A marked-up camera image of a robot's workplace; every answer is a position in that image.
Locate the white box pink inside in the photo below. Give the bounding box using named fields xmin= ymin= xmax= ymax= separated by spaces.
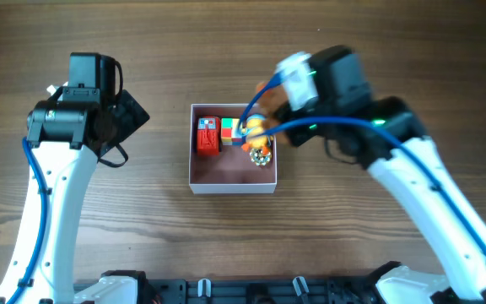
xmin=189 ymin=104 xmax=278 ymax=194

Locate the brown plush toy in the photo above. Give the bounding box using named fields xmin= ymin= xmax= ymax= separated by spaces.
xmin=256 ymin=81 xmax=293 ymax=146

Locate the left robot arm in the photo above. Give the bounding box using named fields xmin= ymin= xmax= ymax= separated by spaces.
xmin=0 ymin=52 xmax=154 ymax=303

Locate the yellow round spinner toy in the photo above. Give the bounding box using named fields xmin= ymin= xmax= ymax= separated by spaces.
xmin=249 ymin=149 xmax=272 ymax=166

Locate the blue left cable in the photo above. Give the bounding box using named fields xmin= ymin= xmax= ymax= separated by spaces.
xmin=6 ymin=135 xmax=50 ymax=304

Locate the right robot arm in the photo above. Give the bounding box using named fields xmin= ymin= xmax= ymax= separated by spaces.
xmin=274 ymin=46 xmax=486 ymax=303

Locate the blue right cable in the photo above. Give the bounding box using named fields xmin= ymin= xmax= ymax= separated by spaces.
xmin=237 ymin=70 xmax=486 ymax=292

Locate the blue cable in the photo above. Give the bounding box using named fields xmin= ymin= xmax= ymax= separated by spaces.
xmin=237 ymin=70 xmax=486 ymax=292
xmin=6 ymin=135 xmax=50 ymax=304

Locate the yellow duck toy blue hat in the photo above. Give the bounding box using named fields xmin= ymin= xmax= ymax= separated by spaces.
xmin=241 ymin=114 xmax=271 ymax=155

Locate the colourful puzzle cube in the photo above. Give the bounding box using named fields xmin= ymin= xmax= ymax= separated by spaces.
xmin=220 ymin=117 xmax=243 ymax=146

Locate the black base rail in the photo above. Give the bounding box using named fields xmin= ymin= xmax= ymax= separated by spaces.
xmin=73 ymin=269 xmax=396 ymax=304

